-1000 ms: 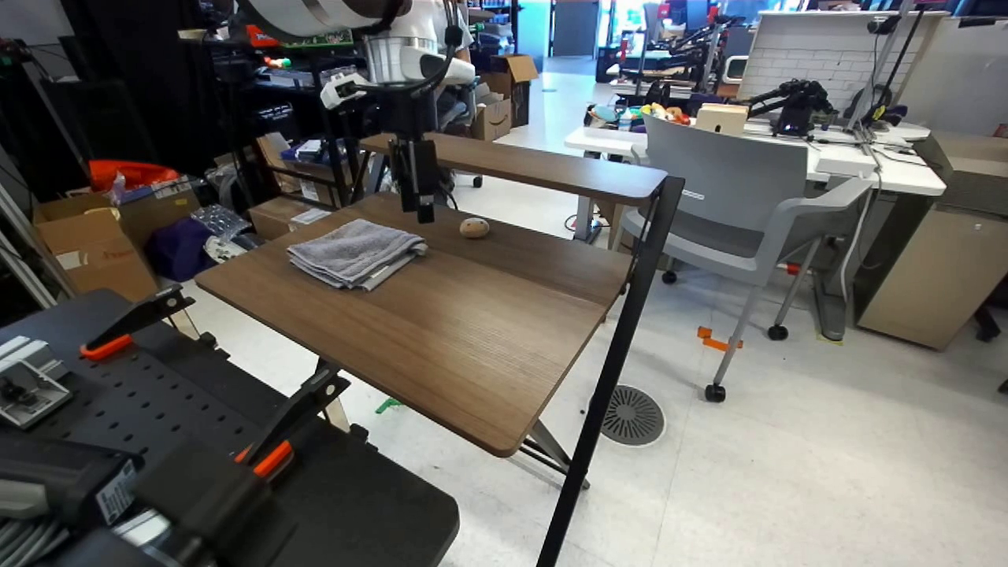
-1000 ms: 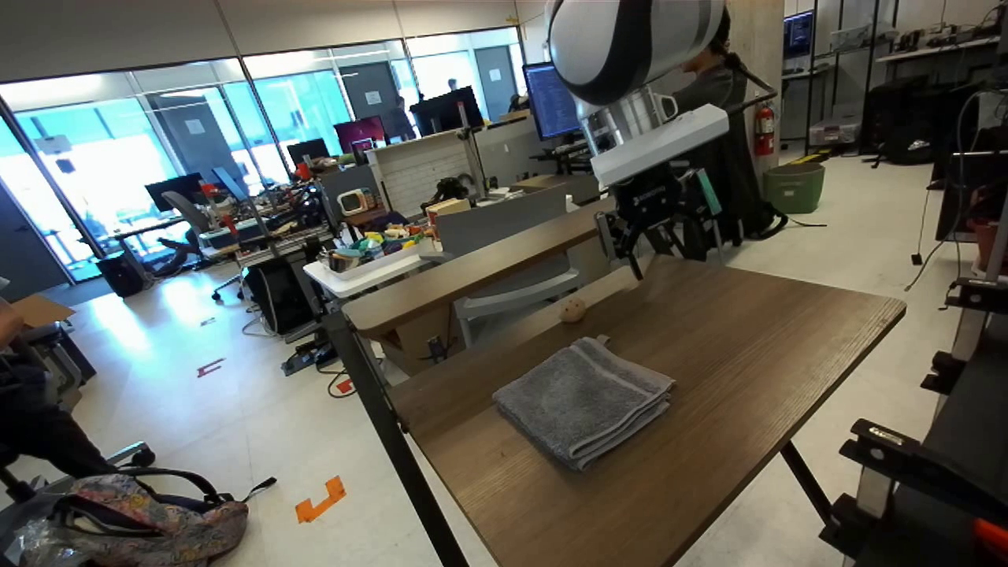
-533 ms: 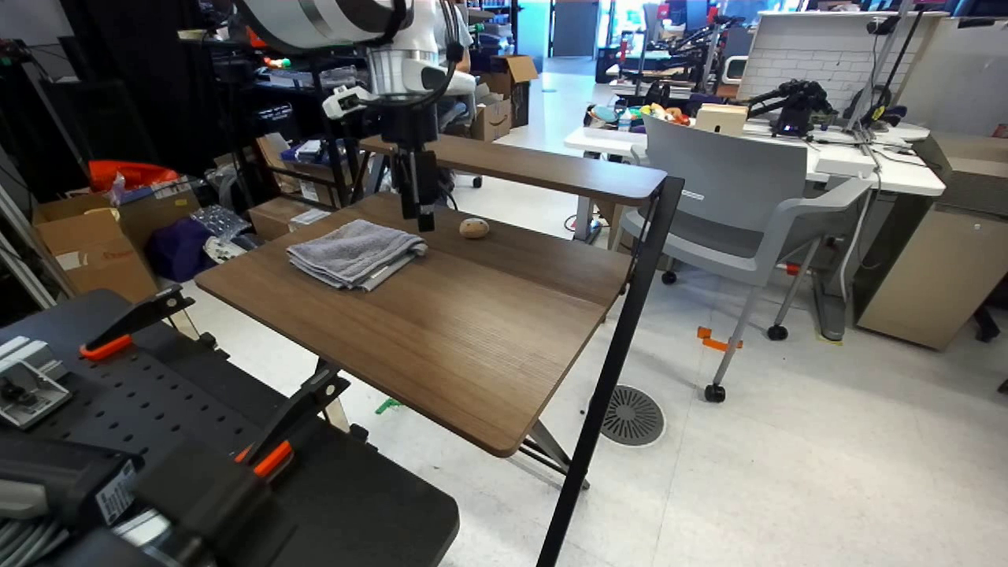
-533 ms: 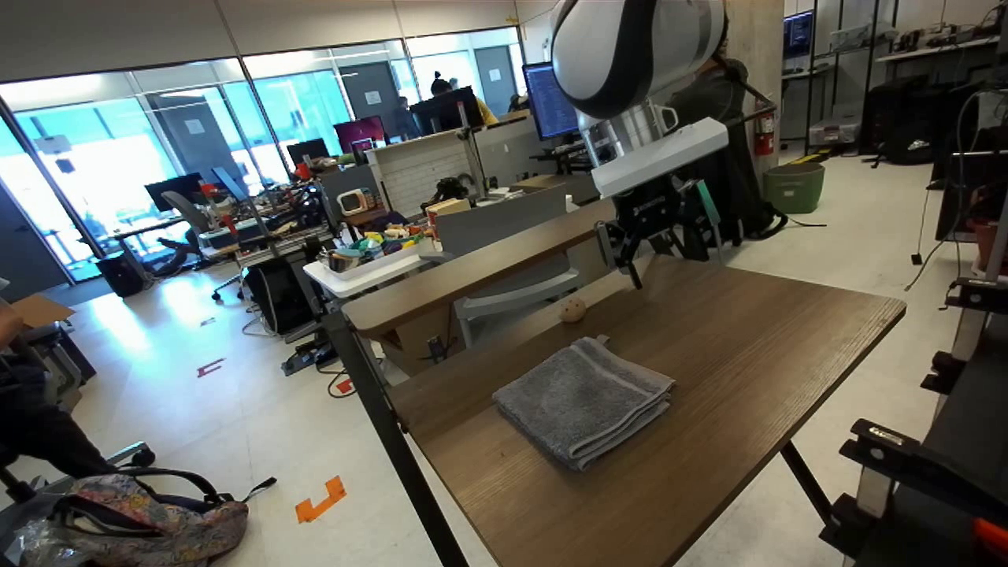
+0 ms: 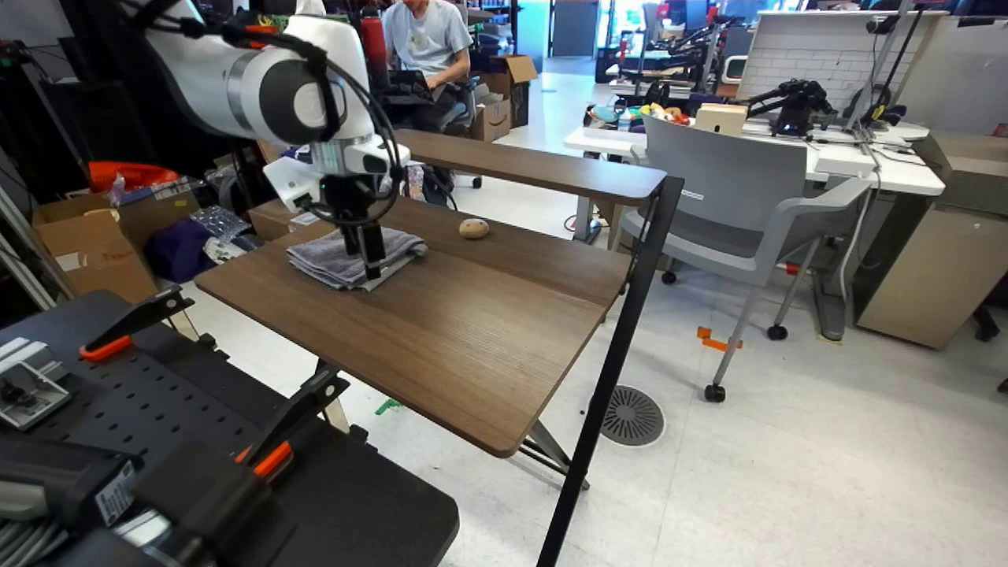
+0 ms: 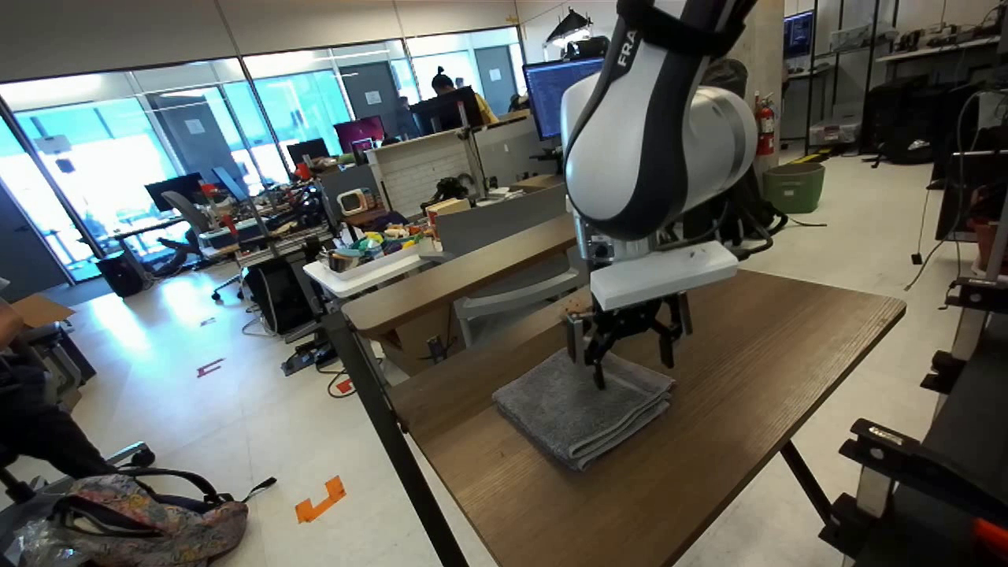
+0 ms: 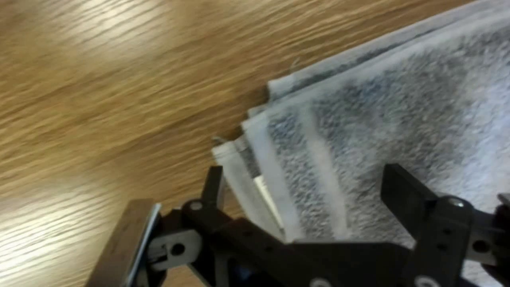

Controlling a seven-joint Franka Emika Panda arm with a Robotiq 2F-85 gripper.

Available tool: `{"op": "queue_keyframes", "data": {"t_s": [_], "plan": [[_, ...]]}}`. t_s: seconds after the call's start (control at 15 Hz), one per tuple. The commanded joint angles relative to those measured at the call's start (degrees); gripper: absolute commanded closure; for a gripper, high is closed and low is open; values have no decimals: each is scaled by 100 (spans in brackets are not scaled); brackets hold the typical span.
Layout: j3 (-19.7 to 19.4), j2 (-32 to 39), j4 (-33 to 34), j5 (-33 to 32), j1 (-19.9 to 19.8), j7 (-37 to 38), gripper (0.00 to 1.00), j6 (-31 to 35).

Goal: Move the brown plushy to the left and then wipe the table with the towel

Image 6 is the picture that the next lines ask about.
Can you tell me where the long wooden desk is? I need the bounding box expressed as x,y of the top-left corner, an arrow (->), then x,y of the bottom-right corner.
340,215 -> 580,339

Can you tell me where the grey desk panel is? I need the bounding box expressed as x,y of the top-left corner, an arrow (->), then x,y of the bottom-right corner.
436,185 -> 570,257

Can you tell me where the patterned backpack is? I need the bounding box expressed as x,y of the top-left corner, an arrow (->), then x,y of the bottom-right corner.
0,467 -> 277,567

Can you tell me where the black desk leg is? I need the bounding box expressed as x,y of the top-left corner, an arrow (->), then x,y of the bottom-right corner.
322,302 -> 470,567

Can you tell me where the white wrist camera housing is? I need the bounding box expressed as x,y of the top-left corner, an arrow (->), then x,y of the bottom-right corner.
586,242 -> 740,315

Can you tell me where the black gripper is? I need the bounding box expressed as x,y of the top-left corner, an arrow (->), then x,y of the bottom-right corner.
565,294 -> 697,392

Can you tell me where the red fire extinguisher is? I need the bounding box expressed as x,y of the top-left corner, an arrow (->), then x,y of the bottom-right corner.
754,90 -> 780,161

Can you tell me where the orange floor tape marker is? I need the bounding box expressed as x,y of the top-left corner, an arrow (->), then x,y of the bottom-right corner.
294,473 -> 349,525

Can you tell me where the small cardboard box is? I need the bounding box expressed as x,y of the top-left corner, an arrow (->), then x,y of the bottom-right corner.
380,307 -> 459,374

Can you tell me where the white tray with toys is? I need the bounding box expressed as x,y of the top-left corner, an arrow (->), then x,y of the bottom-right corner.
301,249 -> 425,302

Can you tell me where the black computer monitor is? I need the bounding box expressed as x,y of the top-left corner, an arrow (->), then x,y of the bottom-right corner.
407,90 -> 470,138

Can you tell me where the grey plastic chair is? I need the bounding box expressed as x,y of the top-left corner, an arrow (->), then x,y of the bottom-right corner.
451,266 -> 584,348

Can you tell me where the green plastic bin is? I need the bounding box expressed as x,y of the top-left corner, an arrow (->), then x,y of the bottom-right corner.
758,156 -> 827,218

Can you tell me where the grey towel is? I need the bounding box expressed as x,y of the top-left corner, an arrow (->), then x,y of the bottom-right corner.
489,344 -> 678,473

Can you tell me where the black case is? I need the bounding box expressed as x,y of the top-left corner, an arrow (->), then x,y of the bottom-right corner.
246,249 -> 325,339

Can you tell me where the metal storage shelving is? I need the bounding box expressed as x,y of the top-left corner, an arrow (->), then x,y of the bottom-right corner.
780,0 -> 1008,161

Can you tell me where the white cubicle partition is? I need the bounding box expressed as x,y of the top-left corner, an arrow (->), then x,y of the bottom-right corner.
371,114 -> 548,218

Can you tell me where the blue screen computer monitor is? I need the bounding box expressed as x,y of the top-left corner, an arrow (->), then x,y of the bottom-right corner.
523,55 -> 605,144

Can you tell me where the person in yellow shirt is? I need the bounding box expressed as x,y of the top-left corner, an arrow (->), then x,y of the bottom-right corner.
430,63 -> 498,131

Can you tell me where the black office chair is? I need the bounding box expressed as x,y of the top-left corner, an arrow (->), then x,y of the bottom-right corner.
143,170 -> 217,276

